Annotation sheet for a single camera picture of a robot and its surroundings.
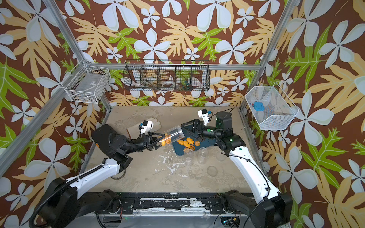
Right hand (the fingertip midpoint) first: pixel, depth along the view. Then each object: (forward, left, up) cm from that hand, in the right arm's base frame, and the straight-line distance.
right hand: (184, 130), depth 66 cm
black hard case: (+15, +59, -29) cm, 67 cm away
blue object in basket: (+23, -46, -7) cm, 52 cm away
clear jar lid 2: (-8, -17, -33) cm, 38 cm away
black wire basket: (+48, +12, -1) cm, 49 cm away
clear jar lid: (+2, -25, -34) cm, 42 cm away
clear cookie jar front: (+1, -3, -29) cm, 29 cm away
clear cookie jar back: (-4, +6, +1) cm, 7 cm away
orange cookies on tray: (+10, -3, -30) cm, 32 cm away
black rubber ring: (-13, +39, -32) cm, 52 cm away
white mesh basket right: (+21, -52, -6) cm, 56 cm away
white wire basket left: (+32, +59, +3) cm, 67 cm away
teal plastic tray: (+7, +4, -32) cm, 33 cm away
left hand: (-5, +9, -1) cm, 10 cm away
